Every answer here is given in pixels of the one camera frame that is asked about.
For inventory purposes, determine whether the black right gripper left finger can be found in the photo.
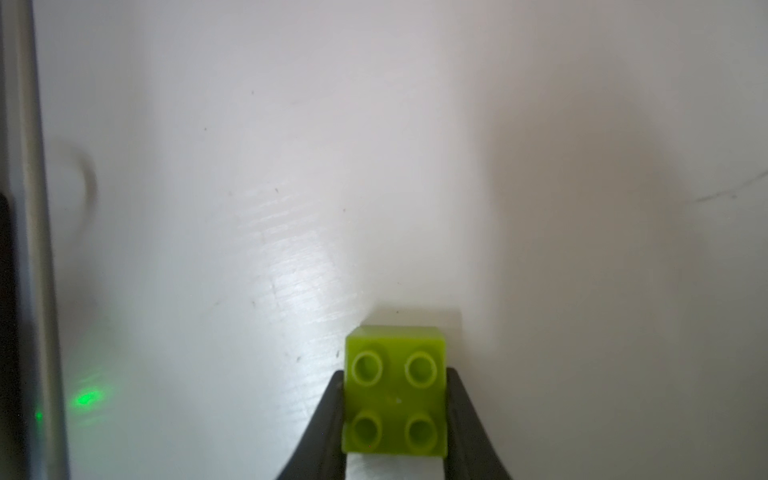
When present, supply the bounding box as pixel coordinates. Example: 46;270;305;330
277;370;347;480

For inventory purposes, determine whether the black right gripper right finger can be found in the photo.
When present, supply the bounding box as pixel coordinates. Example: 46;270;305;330
443;367;513;480

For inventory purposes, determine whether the lime green small lego brick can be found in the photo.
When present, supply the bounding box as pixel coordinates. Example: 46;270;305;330
341;325;448;458

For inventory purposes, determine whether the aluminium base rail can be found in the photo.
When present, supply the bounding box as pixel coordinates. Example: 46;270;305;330
1;1;70;479

